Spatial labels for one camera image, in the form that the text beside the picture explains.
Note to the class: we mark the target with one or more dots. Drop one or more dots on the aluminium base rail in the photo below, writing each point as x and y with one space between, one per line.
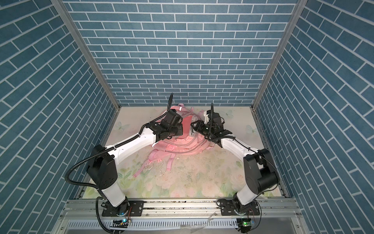
186 216

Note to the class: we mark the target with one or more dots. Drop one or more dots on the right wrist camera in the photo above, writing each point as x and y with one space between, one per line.
214 117

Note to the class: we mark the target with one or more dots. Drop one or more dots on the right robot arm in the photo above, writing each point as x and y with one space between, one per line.
270 178

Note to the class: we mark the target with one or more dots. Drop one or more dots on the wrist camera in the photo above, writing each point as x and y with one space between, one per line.
214 117
172 118

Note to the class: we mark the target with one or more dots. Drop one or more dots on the pink student backpack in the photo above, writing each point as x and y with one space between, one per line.
189 143

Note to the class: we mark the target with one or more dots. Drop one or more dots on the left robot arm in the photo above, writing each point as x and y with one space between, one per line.
93 168

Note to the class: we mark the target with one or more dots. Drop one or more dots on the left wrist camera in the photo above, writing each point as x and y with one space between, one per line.
172 118

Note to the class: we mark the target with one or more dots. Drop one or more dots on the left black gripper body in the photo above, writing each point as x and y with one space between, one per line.
176 130

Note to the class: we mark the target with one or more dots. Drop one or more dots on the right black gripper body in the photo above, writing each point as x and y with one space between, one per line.
209 131

